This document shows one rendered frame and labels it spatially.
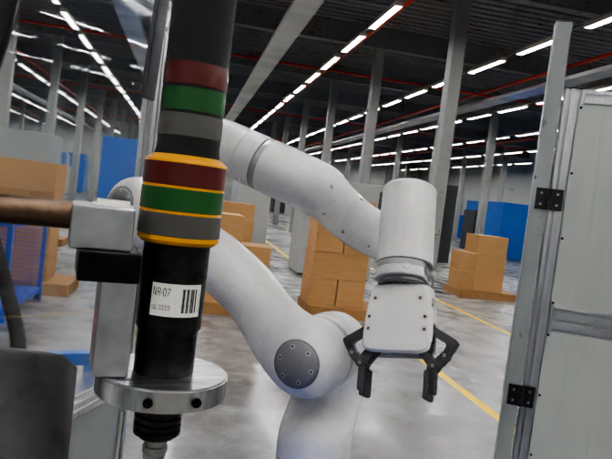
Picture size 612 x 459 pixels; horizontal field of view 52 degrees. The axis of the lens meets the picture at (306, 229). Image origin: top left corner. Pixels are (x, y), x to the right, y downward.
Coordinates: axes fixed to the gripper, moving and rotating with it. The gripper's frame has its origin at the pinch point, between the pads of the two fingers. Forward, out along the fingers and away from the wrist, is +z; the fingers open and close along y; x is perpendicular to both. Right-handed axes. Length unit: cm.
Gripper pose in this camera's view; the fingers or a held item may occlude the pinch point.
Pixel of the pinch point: (395, 392)
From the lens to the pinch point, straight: 92.1
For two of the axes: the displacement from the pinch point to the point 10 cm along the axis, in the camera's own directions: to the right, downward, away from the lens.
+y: -9.0, 0.5, 4.3
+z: -1.2, 9.3, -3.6
